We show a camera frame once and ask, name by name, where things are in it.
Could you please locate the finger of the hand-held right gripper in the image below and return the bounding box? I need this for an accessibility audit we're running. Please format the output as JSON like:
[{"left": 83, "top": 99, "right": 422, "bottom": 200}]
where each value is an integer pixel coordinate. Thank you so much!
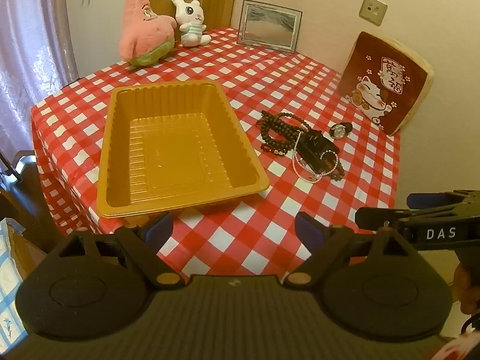
[
  {"left": 408, "top": 189, "right": 480, "bottom": 211},
  {"left": 354, "top": 206, "right": 415, "bottom": 234}
]

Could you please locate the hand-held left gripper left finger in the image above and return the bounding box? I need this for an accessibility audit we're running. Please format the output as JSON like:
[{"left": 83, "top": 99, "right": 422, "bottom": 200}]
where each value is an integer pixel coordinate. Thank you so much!
[{"left": 49, "top": 212, "right": 187, "bottom": 290}]

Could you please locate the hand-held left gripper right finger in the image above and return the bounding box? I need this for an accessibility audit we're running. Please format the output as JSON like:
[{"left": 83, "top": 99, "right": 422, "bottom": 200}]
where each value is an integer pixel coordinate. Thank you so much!
[{"left": 279, "top": 212, "right": 424, "bottom": 290}]

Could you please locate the white pearl necklace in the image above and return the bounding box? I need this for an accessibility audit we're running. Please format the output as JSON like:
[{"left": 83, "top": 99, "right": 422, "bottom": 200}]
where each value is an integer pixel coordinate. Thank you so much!
[{"left": 292, "top": 127, "right": 340, "bottom": 184}]

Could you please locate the brown bead bracelet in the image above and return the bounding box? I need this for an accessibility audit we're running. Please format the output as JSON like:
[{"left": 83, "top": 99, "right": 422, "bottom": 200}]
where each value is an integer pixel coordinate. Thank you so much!
[{"left": 322, "top": 151, "right": 345, "bottom": 181}]

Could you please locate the yellow plastic tray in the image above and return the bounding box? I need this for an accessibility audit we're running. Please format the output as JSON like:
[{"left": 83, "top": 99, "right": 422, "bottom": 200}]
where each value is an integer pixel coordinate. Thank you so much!
[{"left": 96, "top": 81, "right": 271, "bottom": 219}]

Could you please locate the black wristwatch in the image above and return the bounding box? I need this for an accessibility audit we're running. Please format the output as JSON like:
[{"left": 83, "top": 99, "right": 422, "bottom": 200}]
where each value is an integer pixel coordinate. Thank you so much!
[{"left": 329, "top": 121, "right": 354, "bottom": 140}]

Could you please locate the dark wooden bead necklace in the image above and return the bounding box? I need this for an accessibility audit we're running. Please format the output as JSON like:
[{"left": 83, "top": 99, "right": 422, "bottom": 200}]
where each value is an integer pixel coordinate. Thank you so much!
[{"left": 258, "top": 110, "right": 313, "bottom": 155}]

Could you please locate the person's right hand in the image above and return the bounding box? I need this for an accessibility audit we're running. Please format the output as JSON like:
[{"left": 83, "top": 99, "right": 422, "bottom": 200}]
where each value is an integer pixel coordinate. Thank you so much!
[{"left": 453, "top": 262, "right": 480, "bottom": 316}]

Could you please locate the brown lucky cat cushion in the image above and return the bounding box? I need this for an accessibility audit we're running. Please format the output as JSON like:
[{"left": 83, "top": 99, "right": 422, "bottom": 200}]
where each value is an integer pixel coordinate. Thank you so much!
[{"left": 336, "top": 31, "right": 434, "bottom": 136}]

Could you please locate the cardboard box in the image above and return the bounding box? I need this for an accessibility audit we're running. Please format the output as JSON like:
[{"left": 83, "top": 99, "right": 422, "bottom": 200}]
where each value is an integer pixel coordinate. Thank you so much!
[{"left": 9, "top": 230, "right": 49, "bottom": 286}]

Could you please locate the red white checkered tablecloth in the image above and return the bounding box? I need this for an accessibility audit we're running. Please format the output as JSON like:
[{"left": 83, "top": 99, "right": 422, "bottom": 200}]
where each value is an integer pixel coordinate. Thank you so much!
[{"left": 30, "top": 26, "right": 402, "bottom": 275}]

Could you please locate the blue white paper packet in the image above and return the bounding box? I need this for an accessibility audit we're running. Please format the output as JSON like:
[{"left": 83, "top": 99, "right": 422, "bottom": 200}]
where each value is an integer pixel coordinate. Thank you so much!
[{"left": 0, "top": 217, "right": 30, "bottom": 344}]

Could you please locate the pink starfish plush toy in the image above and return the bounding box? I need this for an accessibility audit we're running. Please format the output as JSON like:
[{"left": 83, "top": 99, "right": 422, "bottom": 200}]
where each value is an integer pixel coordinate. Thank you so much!
[{"left": 119, "top": 0, "right": 178, "bottom": 68}]

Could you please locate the white bunny plush toy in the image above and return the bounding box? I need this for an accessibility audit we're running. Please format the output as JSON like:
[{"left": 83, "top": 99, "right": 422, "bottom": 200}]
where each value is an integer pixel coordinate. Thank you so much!
[{"left": 171, "top": 0, "right": 212, "bottom": 47}]

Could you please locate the lilac patterned curtain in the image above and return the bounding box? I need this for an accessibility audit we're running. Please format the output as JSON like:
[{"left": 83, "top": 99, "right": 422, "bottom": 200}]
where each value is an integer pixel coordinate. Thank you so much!
[{"left": 0, "top": 0, "right": 79, "bottom": 166}]

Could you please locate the beige wall socket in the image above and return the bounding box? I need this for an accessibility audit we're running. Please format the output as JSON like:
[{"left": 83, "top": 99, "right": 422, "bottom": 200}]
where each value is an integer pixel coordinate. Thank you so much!
[{"left": 359, "top": 0, "right": 388, "bottom": 27}]

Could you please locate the sand art picture frame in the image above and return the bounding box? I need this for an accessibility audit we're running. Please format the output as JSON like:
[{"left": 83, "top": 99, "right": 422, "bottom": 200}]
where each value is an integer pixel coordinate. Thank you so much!
[{"left": 237, "top": 0, "right": 303, "bottom": 54}]

